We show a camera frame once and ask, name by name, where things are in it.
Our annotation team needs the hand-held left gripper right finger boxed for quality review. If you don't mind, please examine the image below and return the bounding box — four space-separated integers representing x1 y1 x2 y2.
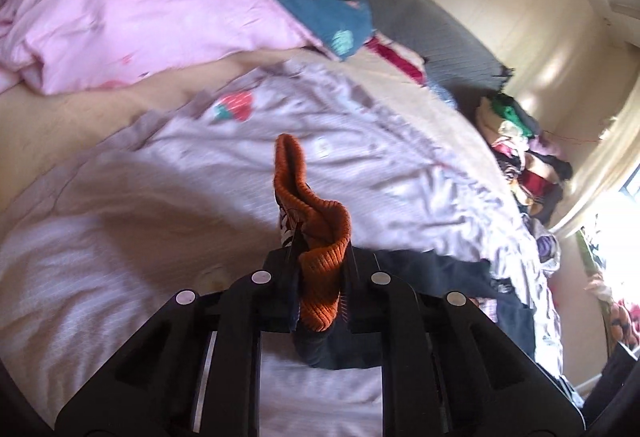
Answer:
342 243 587 437

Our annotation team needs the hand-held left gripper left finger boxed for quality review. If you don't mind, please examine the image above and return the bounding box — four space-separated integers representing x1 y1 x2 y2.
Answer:
54 236 301 437

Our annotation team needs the orange knit garment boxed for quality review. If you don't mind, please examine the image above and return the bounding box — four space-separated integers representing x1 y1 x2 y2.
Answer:
272 133 352 333

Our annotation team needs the black garment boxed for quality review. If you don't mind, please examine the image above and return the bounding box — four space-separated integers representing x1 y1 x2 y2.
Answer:
290 247 537 370

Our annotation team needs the pile of folded clothes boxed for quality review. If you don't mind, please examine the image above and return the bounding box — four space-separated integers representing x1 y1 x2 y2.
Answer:
474 92 574 229

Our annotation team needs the lilac printed blanket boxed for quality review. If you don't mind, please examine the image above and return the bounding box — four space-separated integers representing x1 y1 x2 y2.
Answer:
0 62 563 437

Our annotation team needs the purple cloth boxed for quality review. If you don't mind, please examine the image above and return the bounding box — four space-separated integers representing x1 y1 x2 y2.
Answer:
536 231 562 270

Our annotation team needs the grey padded headboard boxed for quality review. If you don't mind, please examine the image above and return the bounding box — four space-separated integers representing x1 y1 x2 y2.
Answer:
285 0 515 94

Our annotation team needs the cream curtain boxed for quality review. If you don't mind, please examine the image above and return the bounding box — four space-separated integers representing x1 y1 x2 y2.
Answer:
549 101 640 240

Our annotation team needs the beige bed sheet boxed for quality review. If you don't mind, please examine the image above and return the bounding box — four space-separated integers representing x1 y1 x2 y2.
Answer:
0 46 501 212

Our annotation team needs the window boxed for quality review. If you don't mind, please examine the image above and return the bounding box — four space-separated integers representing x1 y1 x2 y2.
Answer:
620 166 640 198

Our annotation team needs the pink and blue floral quilt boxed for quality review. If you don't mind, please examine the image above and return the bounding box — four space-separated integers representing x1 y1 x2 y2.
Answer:
0 0 376 96

